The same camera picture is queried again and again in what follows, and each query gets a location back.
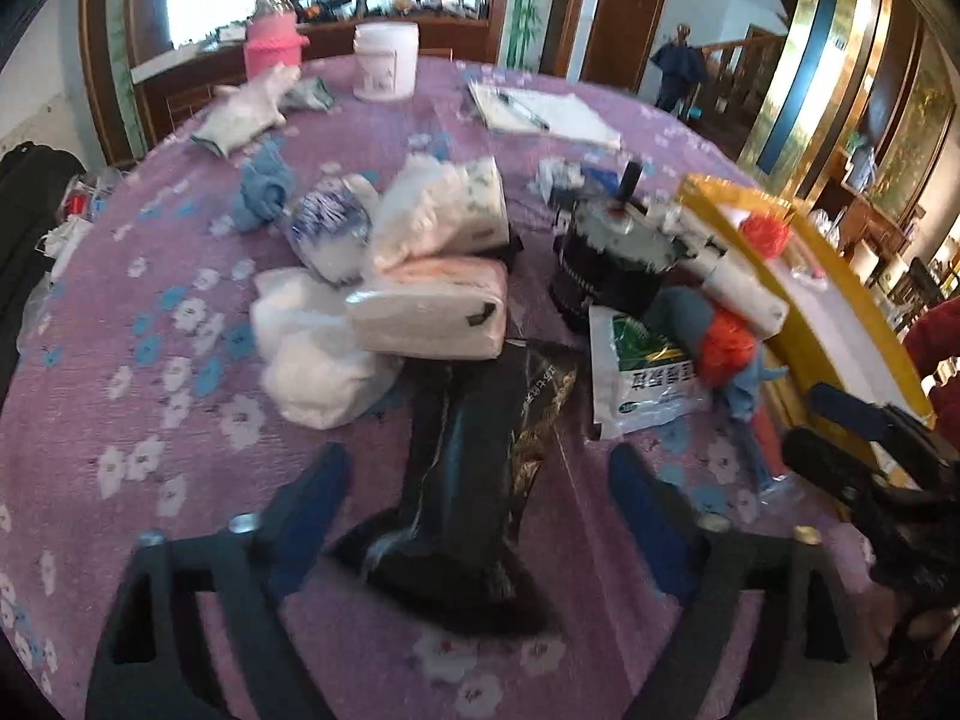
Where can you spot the pink sleeved bottle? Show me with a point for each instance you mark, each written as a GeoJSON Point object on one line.
{"type": "Point", "coordinates": [274, 45]}

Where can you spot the yellow cardboard box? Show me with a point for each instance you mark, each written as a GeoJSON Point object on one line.
{"type": "Point", "coordinates": [799, 379]}

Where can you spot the gold blue pillar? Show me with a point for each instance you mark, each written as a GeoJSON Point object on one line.
{"type": "Point", "coordinates": [810, 52]}

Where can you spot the black pen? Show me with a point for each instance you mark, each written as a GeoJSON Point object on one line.
{"type": "Point", "coordinates": [521, 109]}

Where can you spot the person's right hand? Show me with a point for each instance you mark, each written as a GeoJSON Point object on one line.
{"type": "Point", "coordinates": [892, 626]}

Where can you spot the purple floral tablecloth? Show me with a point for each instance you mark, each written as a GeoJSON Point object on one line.
{"type": "Point", "coordinates": [150, 427]}

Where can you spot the pale blue cloth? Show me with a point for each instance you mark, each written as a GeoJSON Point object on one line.
{"type": "Point", "coordinates": [754, 386]}

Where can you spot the large landscape painting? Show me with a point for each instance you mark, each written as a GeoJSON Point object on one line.
{"type": "Point", "coordinates": [919, 135]}

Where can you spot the black bag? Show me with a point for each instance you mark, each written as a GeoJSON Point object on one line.
{"type": "Point", "coordinates": [30, 225]}

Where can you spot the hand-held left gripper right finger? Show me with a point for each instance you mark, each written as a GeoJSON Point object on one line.
{"type": "Point", "coordinates": [645, 510]}

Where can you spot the pile of plastic wrappers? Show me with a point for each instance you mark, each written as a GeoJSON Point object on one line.
{"type": "Point", "coordinates": [79, 214]}

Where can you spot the white glove green cuff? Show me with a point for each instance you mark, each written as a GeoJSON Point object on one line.
{"type": "Point", "coordinates": [311, 94]}
{"type": "Point", "coordinates": [240, 112]}

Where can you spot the green white packet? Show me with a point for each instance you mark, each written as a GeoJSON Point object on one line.
{"type": "Point", "coordinates": [637, 390]}

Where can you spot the black snack package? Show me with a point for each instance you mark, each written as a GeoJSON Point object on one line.
{"type": "Point", "coordinates": [465, 465]}

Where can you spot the grey cloth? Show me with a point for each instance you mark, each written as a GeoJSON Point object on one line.
{"type": "Point", "coordinates": [679, 315]}

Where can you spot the white notebook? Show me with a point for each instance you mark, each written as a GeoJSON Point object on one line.
{"type": "Point", "coordinates": [574, 116]}

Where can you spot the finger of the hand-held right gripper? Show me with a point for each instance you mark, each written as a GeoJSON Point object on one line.
{"type": "Point", "coordinates": [817, 454]}
{"type": "Point", "coordinates": [840, 405]}

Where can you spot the wooden counter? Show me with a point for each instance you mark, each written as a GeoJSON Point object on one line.
{"type": "Point", "coordinates": [330, 41]}

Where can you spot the person's red sweater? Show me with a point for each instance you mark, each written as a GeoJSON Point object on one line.
{"type": "Point", "coordinates": [937, 345]}

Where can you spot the blue white snack packet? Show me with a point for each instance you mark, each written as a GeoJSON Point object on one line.
{"type": "Point", "coordinates": [330, 225]}

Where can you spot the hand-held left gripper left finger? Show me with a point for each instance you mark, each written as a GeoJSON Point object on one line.
{"type": "Point", "coordinates": [315, 495]}

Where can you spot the white plastic jar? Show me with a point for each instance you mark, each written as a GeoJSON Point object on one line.
{"type": "Point", "coordinates": [386, 60]}

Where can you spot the clear plastic bag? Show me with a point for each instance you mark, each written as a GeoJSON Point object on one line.
{"type": "Point", "coordinates": [34, 315]}

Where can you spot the light blue towel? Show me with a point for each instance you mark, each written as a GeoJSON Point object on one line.
{"type": "Point", "coordinates": [262, 191]}

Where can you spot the orange plastic bag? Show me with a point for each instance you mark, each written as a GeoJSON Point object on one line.
{"type": "Point", "coordinates": [726, 349]}

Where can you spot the white plastic bag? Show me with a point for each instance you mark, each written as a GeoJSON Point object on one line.
{"type": "Point", "coordinates": [315, 367]}

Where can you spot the wooden staircase railing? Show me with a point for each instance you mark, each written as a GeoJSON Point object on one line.
{"type": "Point", "coordinates": [742, 75]}

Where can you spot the red plastic bag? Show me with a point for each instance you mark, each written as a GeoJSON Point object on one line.
{"type": "Point", "coordinates": [765, 234]}

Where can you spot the black cup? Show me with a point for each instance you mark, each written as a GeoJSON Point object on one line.
{"type": "Point", "coordinates": [600, 292]}

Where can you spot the wooden door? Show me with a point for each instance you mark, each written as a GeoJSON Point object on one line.
{"type": "Point", "coordinates": [622, 15]}

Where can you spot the grey motor part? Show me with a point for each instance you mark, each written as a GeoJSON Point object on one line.
{"type": "Point", "coordinates": [622, 232]}

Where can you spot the pink tissue pack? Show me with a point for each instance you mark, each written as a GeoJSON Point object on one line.
{"type": "Point", "coordinates": [427, 307]}

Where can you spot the lemon print tissue pack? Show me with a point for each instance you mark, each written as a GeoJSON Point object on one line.
{"type": "Point", "coordinates": [450, 202]}

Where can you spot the small blue tissue packet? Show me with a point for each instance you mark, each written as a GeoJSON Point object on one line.
{"type": "Point", "coordinates": [562, 176]}

